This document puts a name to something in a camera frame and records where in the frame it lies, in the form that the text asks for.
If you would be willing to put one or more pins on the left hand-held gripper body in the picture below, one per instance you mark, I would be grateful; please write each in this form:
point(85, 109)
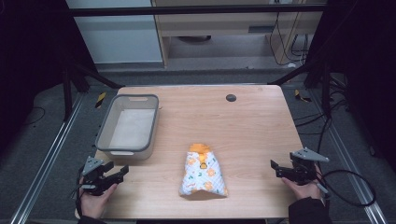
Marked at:
point(93, 179)

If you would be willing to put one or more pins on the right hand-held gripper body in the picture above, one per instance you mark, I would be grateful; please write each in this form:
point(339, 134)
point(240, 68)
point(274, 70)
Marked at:
point(305, 169)

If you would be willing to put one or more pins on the person's right hand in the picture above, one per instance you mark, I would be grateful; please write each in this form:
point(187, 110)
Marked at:
point(303, 189)

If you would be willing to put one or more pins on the person's left hand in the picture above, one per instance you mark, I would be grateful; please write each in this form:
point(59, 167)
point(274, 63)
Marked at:
point(95, 203)

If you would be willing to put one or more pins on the white plastic basket grey rim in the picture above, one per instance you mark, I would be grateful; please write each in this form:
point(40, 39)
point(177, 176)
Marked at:
point(129, 124)

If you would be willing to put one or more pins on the yellow black striped tape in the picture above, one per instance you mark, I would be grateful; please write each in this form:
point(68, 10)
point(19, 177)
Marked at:
point(300, 95)
point(100, 99)

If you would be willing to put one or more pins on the white orange floral cloth garment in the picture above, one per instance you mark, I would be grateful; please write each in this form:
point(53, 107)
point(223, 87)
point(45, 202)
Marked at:
point(202, 174)

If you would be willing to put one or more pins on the dark round table grommet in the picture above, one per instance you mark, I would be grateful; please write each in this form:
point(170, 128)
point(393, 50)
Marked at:
point(231, 98)

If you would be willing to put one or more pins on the dark curtain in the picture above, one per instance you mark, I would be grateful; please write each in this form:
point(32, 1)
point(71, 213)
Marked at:
point(364, 62)
point(28, 62)

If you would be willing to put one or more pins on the white cabinet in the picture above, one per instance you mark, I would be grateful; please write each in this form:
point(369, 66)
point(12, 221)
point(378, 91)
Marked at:
point(118, 37)

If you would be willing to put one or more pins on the light wooden desk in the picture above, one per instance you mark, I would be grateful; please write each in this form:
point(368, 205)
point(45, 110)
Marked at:
point(218, 26)

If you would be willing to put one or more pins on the aluminium floor rail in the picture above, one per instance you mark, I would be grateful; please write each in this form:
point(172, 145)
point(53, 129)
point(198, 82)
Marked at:
point(351, 168)
point(46, 161)

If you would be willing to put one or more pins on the black metal frame stand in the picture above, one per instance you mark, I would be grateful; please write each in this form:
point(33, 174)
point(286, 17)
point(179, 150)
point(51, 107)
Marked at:
point(67, 93)
point(325, 90)

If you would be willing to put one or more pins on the black horizontal frame bar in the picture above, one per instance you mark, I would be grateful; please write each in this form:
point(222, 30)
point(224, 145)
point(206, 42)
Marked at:
point(186, 10)

